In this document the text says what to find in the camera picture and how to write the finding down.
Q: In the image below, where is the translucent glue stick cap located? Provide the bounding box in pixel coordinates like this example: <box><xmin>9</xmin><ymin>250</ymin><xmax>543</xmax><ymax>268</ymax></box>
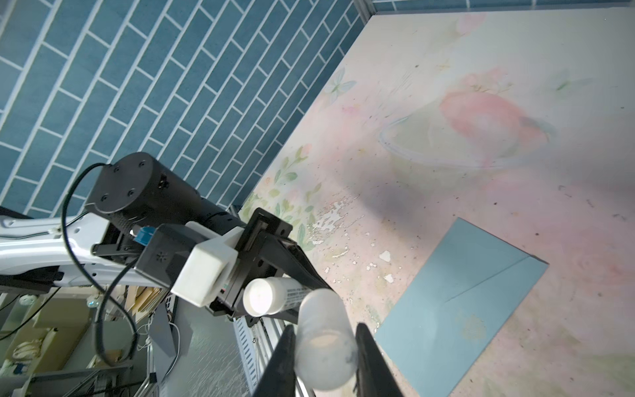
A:
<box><xmin>294</xmin><ymin>289</ymin><xmax>358</xmax><ymax>391</ymax></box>

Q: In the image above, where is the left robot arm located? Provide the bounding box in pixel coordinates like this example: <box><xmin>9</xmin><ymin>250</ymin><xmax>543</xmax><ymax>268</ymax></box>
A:
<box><xmin>1</xmin><ymin>152</ymin><xmax>327</xmax><ymax>319</ymax></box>

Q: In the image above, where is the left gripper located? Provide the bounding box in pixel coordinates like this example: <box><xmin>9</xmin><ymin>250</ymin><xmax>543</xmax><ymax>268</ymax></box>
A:
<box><xmin>85</xmin><ymin>152</ymin><xmax>332</xmax><ymax>318</ymax></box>

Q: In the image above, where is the white glue stick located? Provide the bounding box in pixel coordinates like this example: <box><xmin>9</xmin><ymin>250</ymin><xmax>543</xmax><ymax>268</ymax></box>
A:
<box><xmin>242</xmin><ymin>277</ymin><xmax>311</xmax><ymax>317</ymax></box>

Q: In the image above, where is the teal envelope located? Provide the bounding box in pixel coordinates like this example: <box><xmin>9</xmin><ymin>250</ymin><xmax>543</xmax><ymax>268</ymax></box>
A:
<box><xmin>375</xmin><ymin>218</ymin><xmax>548</xmax><ymax>396</ymax></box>

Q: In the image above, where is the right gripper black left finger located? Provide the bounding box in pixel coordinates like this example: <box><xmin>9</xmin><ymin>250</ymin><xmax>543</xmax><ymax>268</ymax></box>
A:
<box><xmin>252</xmin><ymin>325</ymin><xmax>296</xmax><ymax>397</ymax></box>

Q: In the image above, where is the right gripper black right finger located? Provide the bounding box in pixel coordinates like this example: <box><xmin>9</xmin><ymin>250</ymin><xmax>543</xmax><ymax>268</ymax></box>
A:
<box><xmin>356</xmin><ymin>323</ymin><xmax>403</xmax><ymax>397</ymax></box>

